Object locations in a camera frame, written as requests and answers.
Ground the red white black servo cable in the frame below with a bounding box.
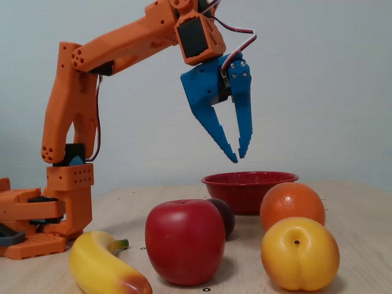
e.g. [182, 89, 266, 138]
[200, 0, 222, 15]
[214, 17, 257, 72]
[85, 73, 104, 163]

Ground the yellow toy banana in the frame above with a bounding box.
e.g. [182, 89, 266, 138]
[69, 230, 153, 294]

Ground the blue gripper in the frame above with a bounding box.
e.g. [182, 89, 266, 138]
[179, 52, 254, 164]

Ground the orange robot base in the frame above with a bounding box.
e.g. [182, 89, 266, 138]
[0, 177, 67, 261]

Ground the yellow toy peach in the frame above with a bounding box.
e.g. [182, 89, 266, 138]
[260, 216, 341, 291]

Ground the red toy apple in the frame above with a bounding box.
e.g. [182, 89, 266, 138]
[145, 198, 227, 287]

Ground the red speckled enamel bowl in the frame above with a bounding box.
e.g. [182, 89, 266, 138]
[201, 171, 300, 216]

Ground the dark grey table clamp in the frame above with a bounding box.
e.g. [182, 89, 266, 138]
[0, 222, 26, 247]

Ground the toy orange fruit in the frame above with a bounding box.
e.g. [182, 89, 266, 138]
[260, 182, 326, 232]

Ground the dark purple toy plum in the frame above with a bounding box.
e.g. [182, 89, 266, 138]
[206, 198, 236, 241]

